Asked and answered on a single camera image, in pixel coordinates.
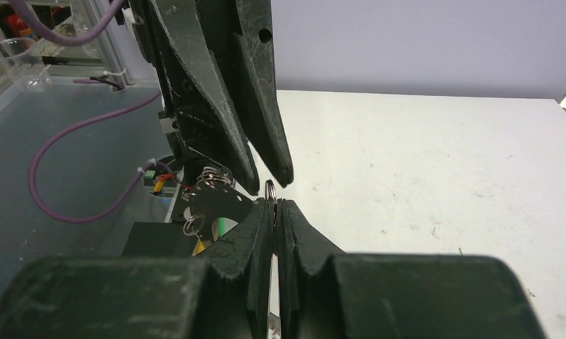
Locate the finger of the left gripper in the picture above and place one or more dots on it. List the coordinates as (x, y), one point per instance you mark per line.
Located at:
(263, 122)
(210, 128)

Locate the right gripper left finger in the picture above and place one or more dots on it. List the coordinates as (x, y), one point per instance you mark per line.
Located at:
(220, 293)

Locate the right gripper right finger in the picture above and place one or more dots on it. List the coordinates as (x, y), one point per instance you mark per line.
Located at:
(325, 292)

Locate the small metal keyring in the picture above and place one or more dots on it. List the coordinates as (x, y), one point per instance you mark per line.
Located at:
(271, 196)

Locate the green key tag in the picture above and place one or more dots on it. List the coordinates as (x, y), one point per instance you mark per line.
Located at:
(224, 225)

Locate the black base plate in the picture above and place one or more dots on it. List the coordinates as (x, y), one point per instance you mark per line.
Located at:
(158, 239)

